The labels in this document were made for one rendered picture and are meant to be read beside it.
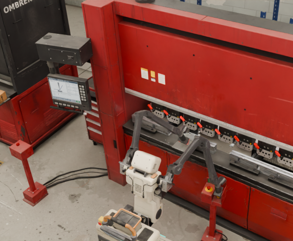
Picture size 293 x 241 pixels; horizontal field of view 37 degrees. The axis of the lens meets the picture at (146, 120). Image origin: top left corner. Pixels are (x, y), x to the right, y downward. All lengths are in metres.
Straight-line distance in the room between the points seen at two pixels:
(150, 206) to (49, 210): 1.72
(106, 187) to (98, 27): 2.09
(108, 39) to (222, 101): 1.25
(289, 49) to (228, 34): 0.51
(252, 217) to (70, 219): 2.03
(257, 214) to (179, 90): 1.45
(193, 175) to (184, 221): 0.61
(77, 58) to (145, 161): 1.27
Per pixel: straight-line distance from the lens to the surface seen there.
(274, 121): 3.91
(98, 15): 4.23
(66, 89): 4.57
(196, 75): 4.07
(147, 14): 4.09
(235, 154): 4.36
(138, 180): 3.78
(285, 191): 4.20
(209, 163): 3.99
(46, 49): 4.49
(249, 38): 3.62
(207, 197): 4.25
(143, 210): 4.08
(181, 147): 4.37
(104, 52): 4.39
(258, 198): 4.40
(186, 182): 4.81
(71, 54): 4.33
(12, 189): 5.77
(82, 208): 5.28
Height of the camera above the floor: 3.80
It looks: 36 degrees down
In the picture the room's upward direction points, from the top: 4 degrees counter-clockwise
